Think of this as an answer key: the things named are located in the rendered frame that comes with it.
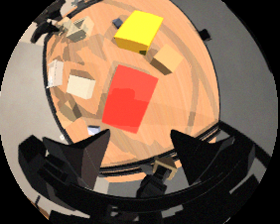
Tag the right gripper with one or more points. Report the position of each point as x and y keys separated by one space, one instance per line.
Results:
x=46 y=27

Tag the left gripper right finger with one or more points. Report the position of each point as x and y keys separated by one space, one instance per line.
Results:
x=196 y=155

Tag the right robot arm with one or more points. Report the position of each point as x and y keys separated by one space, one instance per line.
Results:
x=53 y=7

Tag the red flat slab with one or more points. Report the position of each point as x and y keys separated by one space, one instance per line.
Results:
x=128 y=97

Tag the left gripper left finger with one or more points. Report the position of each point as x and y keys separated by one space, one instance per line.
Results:
x=84 y=157

